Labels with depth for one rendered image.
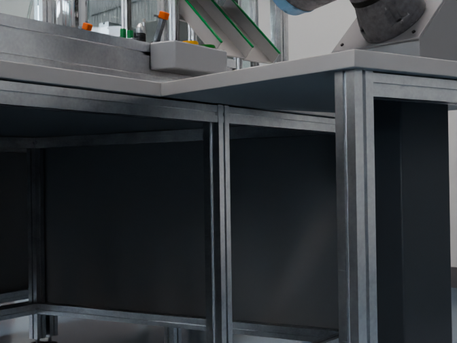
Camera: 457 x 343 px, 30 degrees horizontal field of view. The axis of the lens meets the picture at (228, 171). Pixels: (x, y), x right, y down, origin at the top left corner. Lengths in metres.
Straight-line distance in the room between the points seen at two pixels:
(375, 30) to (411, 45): 0.09
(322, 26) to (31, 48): 4.42
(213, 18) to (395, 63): 1.11
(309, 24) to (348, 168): 4.67
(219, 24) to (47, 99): 0.99
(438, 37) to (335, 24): 4.01
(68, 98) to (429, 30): 0.76
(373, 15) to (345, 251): 0.63
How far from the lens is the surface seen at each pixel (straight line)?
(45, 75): 1.56
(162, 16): 2.15
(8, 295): 3.83
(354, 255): 1.41
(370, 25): 1.88
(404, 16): 1.87
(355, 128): 1.40
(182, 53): 1.91
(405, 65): 1.48
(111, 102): 1.72
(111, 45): 1.83
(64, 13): 3.14
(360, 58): 1.40
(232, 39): 2.43
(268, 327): 2.81
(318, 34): 5.98
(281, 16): 3.89
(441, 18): 1.89
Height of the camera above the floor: 0.65
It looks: 1 degrees up
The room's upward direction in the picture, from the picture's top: 1 degrees counter-clockwise
